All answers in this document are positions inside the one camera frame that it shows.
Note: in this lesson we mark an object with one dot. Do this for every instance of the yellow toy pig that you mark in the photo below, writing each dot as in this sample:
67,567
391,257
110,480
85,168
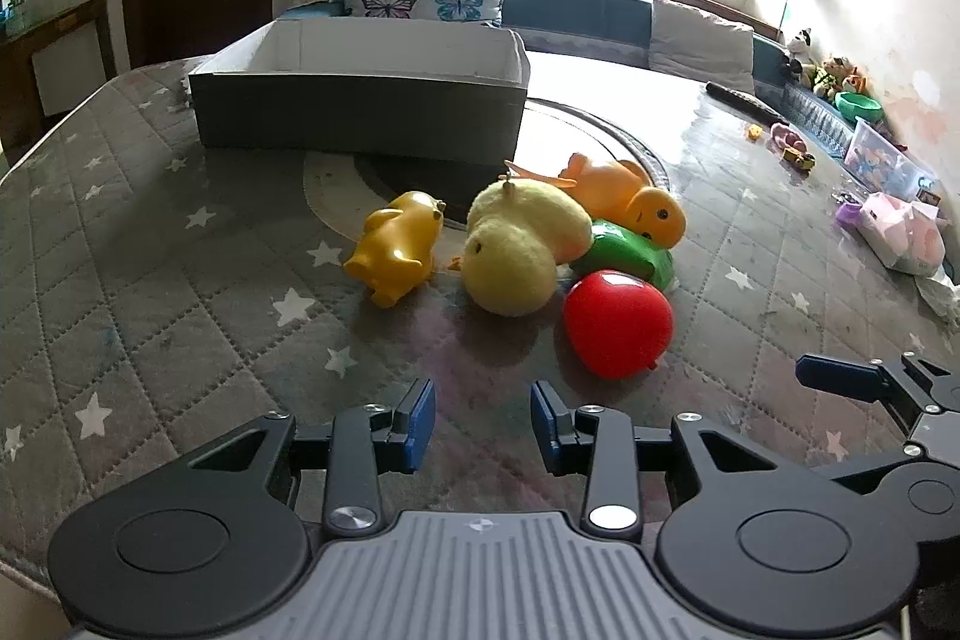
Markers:
394,242

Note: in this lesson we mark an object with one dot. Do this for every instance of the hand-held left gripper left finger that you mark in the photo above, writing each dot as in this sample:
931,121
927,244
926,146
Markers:
420,422

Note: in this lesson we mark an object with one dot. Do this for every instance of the black remote control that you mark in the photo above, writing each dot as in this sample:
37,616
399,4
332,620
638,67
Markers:
742,100

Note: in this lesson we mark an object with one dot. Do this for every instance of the clear plastic storage box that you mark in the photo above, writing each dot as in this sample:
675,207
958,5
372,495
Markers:
889,160

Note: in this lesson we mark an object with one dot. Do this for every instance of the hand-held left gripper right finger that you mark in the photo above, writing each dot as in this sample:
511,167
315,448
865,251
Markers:
546,422

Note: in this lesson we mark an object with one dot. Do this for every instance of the pink tissue pack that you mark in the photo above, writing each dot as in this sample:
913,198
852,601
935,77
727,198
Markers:
900,231

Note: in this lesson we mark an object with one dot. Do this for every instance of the small purple object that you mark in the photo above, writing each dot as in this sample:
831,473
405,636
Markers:
849,214

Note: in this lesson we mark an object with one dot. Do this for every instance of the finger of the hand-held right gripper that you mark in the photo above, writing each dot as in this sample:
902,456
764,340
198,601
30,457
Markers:
870,462
840,377

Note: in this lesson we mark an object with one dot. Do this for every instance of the orange rubber duck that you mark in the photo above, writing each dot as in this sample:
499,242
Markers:
652,212

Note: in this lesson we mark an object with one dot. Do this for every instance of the blue sofa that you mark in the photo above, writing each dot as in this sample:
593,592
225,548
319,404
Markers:
570,10

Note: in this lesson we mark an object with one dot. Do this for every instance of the grey star quilted tablecloth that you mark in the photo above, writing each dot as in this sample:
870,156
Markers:
150,235

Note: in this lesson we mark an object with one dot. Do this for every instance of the pink toy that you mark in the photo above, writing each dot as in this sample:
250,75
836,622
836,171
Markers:
786,138

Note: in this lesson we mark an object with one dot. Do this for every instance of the red plastic toy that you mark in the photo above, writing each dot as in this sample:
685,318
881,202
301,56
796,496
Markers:
615,321

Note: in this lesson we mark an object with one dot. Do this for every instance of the wooden cabinet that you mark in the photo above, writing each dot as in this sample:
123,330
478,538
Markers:
75,21

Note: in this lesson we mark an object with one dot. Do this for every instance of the tiger plush toy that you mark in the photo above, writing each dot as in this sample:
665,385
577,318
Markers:
838,76

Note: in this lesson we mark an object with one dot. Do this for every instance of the yellow plush chick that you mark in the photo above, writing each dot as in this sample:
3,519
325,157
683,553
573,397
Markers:
510,250

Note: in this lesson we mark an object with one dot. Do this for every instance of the green plastic toy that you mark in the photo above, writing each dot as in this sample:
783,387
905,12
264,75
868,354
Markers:
630,250

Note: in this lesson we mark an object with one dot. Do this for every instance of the grey cardboard box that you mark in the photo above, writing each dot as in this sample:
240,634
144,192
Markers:
352,115

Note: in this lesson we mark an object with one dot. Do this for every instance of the green bowl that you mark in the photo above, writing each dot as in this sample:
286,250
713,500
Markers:
859,106

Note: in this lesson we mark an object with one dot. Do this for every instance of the panda plush toy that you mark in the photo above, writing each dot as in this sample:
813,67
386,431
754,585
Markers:
799,42

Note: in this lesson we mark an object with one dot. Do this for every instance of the small yellow toy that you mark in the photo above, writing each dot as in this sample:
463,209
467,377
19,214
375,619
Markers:
751,132

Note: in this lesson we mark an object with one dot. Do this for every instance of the white plastic bag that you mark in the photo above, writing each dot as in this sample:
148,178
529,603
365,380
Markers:
941,299

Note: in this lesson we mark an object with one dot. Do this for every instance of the grey cushion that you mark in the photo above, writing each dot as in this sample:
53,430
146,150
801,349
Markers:
697,48

